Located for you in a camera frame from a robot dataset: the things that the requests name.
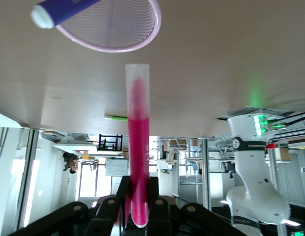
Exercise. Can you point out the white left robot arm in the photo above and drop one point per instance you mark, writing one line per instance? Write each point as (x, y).
(251, 172)

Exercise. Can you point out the white whiteboard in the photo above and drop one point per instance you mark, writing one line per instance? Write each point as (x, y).
(116, 167)

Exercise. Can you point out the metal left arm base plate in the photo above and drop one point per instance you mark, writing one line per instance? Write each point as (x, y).
(241, 111)

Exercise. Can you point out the aluminium room post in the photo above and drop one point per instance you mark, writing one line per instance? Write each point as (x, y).
(205, 172)

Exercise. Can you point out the black frame chair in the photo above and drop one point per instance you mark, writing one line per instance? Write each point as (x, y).
(110, 142)

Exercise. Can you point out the purple highlighter pen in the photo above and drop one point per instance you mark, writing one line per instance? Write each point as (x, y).
(64, 9)

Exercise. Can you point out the seated person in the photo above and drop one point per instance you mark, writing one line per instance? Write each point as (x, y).
(71, 162)

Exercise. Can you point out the pink highlighter pen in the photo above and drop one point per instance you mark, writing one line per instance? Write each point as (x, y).
(139, 147)

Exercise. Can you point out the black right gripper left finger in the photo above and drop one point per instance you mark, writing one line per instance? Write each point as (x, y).
(103, 216)

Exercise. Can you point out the green highlighter pen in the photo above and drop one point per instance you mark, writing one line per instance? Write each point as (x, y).
(118, 118)

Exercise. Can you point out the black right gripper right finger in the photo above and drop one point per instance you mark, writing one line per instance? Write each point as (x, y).
(167, 218)

